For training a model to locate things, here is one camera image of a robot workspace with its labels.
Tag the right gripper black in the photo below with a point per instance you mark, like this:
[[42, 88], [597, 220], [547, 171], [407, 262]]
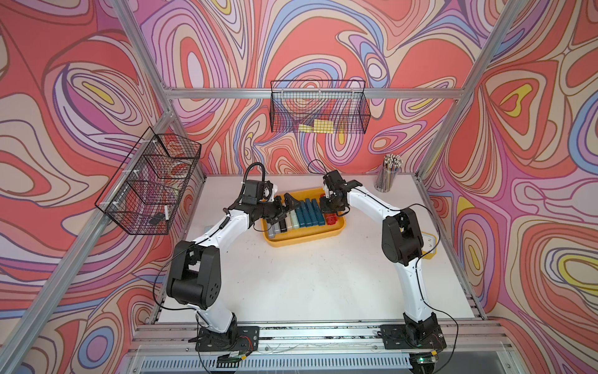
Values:
[[325, 207]]

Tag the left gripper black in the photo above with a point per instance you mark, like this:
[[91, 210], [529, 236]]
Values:
[[281, 212]]

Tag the teal pliers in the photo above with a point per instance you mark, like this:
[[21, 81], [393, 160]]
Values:
[[306, 214], [312, 212], [300, 216], [318, 213]]

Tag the light green pliers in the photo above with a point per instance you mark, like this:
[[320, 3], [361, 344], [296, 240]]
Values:
[[294, 220]]

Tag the yellow plastic storage tray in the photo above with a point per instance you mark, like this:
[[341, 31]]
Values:
[[302, 235]]

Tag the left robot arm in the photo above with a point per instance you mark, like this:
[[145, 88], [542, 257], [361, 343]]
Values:
[[194, 277]]

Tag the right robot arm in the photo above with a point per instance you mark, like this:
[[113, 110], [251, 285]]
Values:
[[402, 244]]

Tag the pencil holder cup with pencils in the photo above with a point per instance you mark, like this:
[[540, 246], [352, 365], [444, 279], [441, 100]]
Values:
[[390, 166]]

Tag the yellow item in back basket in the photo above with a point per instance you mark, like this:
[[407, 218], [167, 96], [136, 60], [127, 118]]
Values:
[[318, 126]]

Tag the yellow alarm clock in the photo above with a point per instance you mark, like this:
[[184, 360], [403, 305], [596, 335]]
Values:
[[430, 244]]

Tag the black wire basket back wall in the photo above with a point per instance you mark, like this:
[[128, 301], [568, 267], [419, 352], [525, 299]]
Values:
[[301, 101]]

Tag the black wire basket wall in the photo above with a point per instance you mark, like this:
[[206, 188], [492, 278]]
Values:
[[144, 194], [301, 101]]

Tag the black wire basket left wall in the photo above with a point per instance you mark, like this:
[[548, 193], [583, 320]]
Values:
[[144, 194]]

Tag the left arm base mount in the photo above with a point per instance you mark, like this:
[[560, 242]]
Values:
[[244, 339]]

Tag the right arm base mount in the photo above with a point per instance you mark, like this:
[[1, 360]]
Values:
[[406, 336]]

